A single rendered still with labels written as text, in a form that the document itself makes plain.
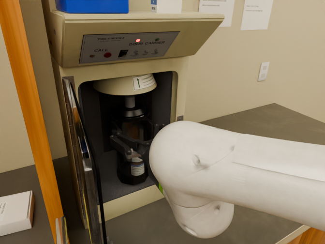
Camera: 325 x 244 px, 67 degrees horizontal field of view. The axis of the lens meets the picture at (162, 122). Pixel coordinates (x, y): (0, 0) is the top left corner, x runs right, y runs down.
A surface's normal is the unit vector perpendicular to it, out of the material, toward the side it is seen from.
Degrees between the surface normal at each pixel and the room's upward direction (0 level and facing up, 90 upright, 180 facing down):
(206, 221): 93
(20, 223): 90
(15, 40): 90
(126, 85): 66
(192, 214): 102
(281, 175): 54
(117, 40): 135
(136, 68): 90
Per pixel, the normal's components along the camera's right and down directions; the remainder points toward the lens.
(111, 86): -0.26, 0.03
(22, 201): 0.03, -0.89
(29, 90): 0.50, 0.40
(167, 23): 0.33, 0.92
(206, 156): -0.44, -0.31
